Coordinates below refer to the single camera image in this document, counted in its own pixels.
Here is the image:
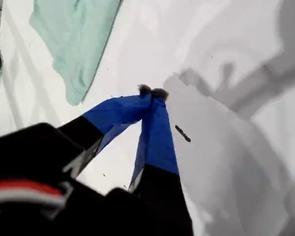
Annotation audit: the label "pale green T-shirt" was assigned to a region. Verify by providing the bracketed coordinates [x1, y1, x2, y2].
[29, 0, 125, 107]

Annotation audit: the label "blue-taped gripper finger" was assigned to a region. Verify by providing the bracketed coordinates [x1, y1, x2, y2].
[127, 88, 190, 213]
[57, 84, 153, 158]

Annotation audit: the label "red white servo wire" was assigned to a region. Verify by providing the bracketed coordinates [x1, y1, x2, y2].
[0, 179, 66, 205]

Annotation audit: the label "small dark scrap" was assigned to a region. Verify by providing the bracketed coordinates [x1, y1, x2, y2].
[174, 124, 192, 143]

